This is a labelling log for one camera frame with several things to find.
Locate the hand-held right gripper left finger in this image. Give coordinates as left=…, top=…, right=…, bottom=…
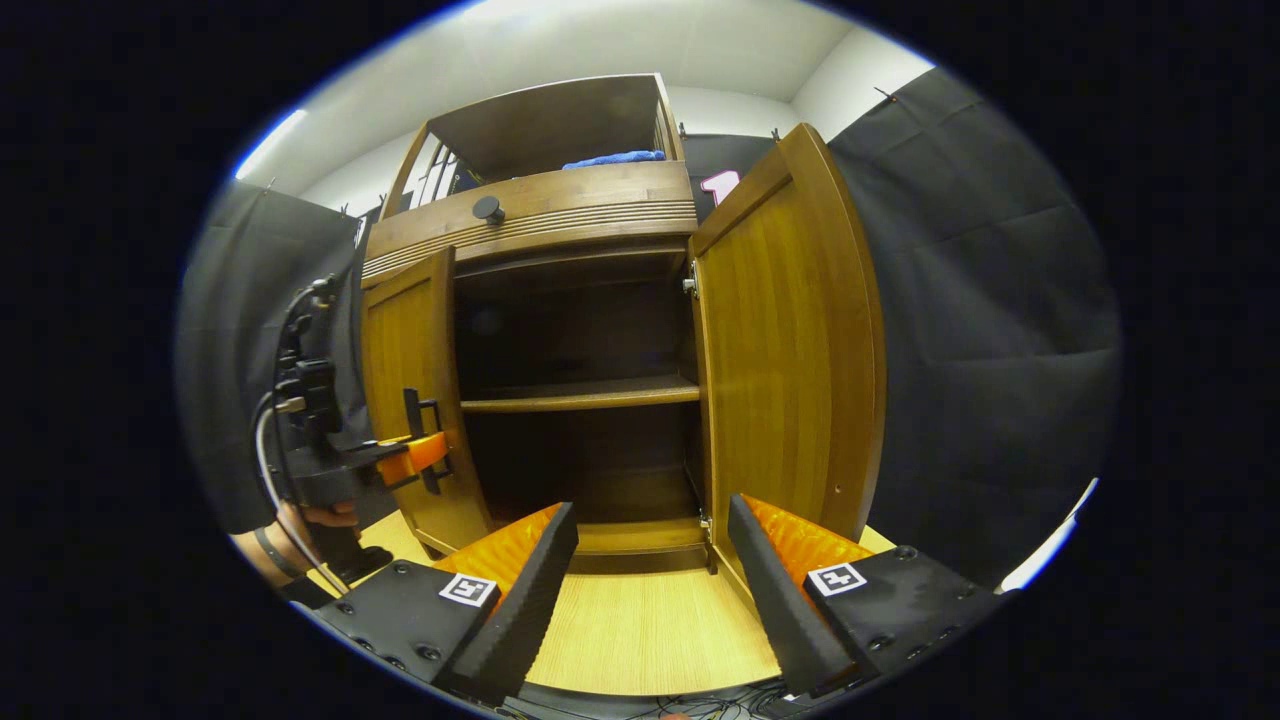
left=315, top=500, right=581, bottom=706

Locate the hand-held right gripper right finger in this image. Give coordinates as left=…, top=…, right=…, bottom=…
left=727, top=492, right=1006, bottom=701

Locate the black door handle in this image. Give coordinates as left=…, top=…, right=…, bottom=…
left=403, top=388, right=453, bottom=496

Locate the wooden cabinet door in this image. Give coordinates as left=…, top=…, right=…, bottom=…
left=688, top=123, right=889, bottom=591
left=360, top=246, right=493, bottom=556

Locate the wooden double-door shoe cabinet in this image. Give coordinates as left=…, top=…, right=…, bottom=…
left=360, top=73, right=889, bottom=601

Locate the wooden inner cabinet shelf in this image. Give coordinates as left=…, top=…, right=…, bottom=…
left=460, top=375, right=701, bottom=414

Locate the black backdrop cloth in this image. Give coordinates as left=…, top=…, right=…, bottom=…
left=175, top=68, right=1123, bottom=591

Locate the blue cloth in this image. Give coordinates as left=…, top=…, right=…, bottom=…
left=562, top=150, right=667, bottom=171

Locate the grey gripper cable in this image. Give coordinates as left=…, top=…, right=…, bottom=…
left=253, top=395, right=349, bottom=598

